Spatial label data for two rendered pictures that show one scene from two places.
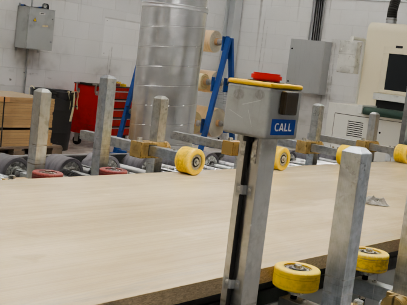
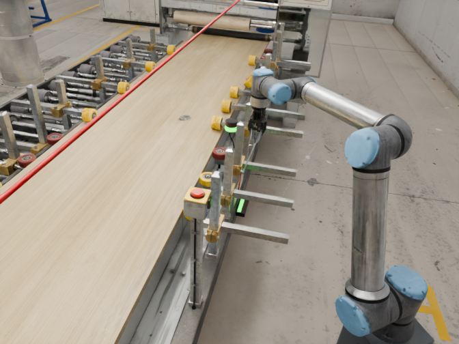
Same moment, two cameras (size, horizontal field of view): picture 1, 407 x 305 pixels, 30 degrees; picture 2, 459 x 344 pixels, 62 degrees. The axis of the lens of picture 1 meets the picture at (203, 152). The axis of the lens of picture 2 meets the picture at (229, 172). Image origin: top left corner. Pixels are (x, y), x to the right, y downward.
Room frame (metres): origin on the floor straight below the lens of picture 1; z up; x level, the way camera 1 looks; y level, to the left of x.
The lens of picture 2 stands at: (0.12, 0.32, 1.93)
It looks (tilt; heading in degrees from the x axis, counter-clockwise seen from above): 34 degrees down; 330
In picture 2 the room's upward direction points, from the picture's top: 4 degrees clockwise
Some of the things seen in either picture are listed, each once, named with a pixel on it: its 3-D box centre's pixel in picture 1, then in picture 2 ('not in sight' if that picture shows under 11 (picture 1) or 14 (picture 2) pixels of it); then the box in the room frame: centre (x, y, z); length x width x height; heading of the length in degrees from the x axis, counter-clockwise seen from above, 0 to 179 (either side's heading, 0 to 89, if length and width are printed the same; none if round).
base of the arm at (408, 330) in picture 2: not in sight; (391, 314); (0.62, -0.77, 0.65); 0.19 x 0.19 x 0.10
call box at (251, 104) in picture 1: (262, 111); (197, 204); (0.98, -0.07, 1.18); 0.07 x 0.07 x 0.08; 50
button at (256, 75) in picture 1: (266, 79); (197, 193); (0.98, -0.07, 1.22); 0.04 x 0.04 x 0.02
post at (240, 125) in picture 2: not in sight; (237, 163); (1.56, -0.56, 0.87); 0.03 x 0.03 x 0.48; 50
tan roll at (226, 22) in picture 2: not in sight; (231, 22); (3.70, -1.67, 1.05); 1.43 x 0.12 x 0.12; 50
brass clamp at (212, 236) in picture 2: not in sight; (214, 228); (1.19, -0.25, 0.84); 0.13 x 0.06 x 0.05; 140
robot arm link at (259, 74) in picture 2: not in sight; (261, 82); (1.51, -0.62, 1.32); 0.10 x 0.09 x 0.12; 178
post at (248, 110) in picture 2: not in sight; (246, 140); (1.75, -0.72, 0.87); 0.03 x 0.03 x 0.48; 50
